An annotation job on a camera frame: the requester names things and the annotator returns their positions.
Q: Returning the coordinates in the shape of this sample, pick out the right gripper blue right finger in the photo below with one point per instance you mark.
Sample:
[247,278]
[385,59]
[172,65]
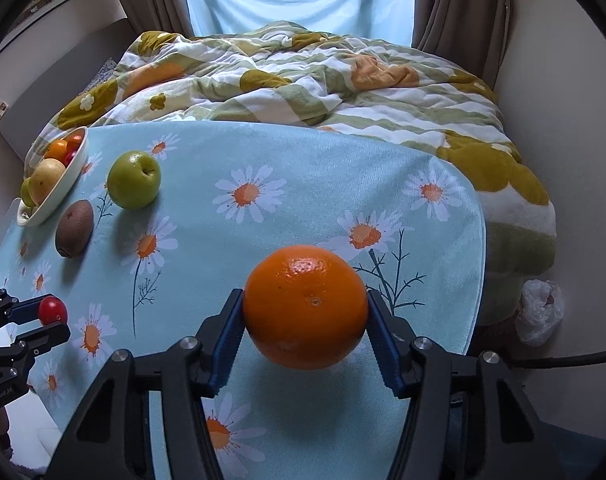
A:
[467,417]

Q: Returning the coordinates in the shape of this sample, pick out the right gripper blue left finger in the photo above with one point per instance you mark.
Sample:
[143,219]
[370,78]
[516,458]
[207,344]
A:
[108,437]

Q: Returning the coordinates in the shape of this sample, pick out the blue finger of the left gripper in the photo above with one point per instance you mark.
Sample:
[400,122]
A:
[37,341]
[15,311]

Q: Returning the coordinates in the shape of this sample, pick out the red cherry tomato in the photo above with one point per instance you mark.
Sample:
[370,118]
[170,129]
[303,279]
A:
[68,158]
[52,310]

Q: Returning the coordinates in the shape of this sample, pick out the small mandarin front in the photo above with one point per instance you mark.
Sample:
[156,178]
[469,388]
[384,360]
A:
[74,140]

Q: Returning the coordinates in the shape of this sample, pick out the large orange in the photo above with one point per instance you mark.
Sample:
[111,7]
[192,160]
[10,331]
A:
[57,150]
[305,307]

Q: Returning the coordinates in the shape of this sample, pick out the person left hand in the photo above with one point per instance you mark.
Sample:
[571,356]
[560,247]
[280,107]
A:
[5,441]

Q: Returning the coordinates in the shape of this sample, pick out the cream yellow fruit bowl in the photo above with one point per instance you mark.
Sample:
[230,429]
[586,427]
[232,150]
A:
[35,216]

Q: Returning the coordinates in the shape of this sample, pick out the brown kiwi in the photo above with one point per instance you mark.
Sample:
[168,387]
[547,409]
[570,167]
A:
[74,229]

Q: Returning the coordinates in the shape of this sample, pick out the green apple in bowl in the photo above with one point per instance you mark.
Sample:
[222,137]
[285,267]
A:
[25,194]

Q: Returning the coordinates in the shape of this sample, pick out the white plastic bag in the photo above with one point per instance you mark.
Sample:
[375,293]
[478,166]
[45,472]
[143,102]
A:
[541,310]

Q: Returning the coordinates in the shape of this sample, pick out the yellow apple in bowl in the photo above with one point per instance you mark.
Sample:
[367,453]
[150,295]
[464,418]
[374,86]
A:
[44,178]

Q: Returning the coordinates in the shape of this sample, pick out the red cherry tomato in bowl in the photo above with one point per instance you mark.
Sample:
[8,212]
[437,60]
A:
[68,158]

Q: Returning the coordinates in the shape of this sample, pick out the large orange in bowl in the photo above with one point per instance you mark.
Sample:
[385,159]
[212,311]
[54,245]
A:
[57,150]

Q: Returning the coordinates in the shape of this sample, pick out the green apple on table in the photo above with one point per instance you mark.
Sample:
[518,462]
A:
[134,180]

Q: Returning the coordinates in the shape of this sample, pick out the blue daisy tablecloth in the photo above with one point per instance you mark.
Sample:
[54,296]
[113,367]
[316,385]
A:
[232,194]

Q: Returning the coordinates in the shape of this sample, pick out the grey bed headboard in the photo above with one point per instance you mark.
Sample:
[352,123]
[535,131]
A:
[61,83]

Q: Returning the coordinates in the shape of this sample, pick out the patterned grey pillow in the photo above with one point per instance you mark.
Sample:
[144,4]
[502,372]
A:
[104,73]

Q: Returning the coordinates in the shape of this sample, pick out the floral striped duvet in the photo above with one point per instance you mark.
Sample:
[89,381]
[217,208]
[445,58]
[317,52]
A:
[283,73]

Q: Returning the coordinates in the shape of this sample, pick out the right brown curtain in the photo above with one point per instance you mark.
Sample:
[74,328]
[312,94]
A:
[471,33]

